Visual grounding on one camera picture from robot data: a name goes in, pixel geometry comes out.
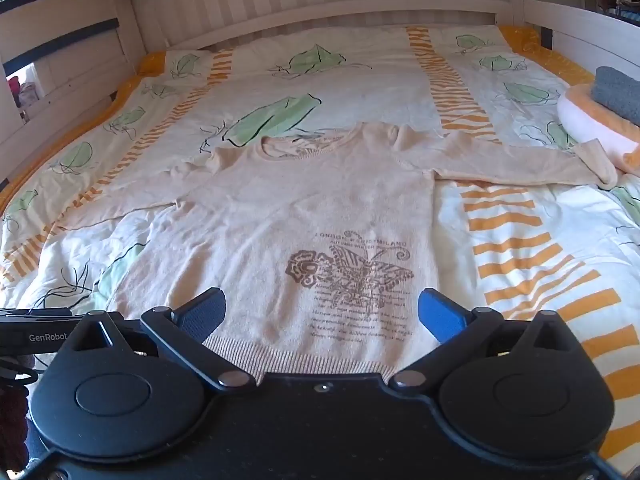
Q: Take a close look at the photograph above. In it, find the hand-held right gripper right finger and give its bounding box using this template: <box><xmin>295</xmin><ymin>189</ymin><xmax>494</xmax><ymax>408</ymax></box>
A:
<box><xmin>389</xmin><ymin>287</ymin><xmax>585</xmax><ymax>392</ymax></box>

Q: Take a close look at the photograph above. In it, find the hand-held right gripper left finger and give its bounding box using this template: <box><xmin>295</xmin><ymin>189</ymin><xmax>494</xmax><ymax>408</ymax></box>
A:
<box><xmin>59</xmin><ymin>287</ymin><xmax>253</xmax><ymax>392</ymax></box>

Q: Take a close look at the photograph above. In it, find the beige printed sweater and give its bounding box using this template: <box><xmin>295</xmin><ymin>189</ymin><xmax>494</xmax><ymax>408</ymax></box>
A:
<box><xmin>47</xmin><ymin>122</ymin><xmax>621</xmax><ymax>383</ymax></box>

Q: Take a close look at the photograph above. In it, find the person's left forearm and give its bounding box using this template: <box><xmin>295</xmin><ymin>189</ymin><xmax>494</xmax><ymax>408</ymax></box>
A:
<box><xmin>0</xmin><ymin>385</ymin><xmax>30</xmax><ymax>476</ymax></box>

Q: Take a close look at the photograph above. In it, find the leaf-print white duvet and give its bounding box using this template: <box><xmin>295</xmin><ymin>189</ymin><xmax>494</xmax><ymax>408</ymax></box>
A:
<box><xmin>0</xmin><ymin>24</ymin><xmax>640</xmax><ymax>476</ymax></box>

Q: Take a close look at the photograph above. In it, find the white and orange pillow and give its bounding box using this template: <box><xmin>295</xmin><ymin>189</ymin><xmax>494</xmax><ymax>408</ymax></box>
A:
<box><xmin>556</xmin><ymin>82</ymin><xmax>640</xmax><ymax>176</ymax></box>

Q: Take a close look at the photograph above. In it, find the grey folded cloth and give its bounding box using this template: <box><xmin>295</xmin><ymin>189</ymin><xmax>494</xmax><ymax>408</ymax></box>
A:
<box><xmin>591</xmin><ymin>66</ymin><xmax>640</xmax><ymax>127</ymax></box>

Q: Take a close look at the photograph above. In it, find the black cable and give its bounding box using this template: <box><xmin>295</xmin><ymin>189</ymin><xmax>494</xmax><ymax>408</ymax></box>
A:
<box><xmin>0</xmin><ymin>357</ymin><xmax>40</xmax><ymax>387</ymax></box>

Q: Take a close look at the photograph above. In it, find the white wooden bed frame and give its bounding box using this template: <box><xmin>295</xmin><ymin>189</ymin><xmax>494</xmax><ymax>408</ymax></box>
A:
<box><xmin>127</xmin><ymin>0</ymin><xmax>640</xmax><ymax>71</ymax></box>

